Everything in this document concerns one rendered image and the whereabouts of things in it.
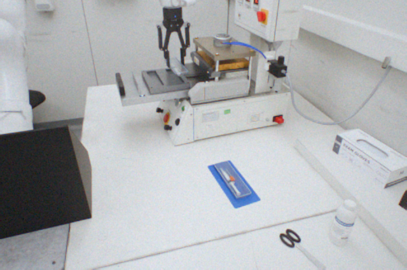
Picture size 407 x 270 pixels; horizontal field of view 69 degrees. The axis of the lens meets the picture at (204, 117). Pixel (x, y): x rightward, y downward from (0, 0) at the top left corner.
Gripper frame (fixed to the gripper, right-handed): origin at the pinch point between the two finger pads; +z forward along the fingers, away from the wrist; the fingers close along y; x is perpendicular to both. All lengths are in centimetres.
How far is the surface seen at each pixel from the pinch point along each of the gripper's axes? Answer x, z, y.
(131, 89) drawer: 3.2, 9.7, 19.5
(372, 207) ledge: 74, 28, -40
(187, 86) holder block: 10.0, 8.6, -1.7
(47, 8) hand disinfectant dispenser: -135, -1, 58
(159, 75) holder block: -2.3, 7.4, 6.5
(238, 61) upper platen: 9.7, 1.4, -24.4
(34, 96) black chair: -116, 57, 80
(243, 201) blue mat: 54, 32, -6
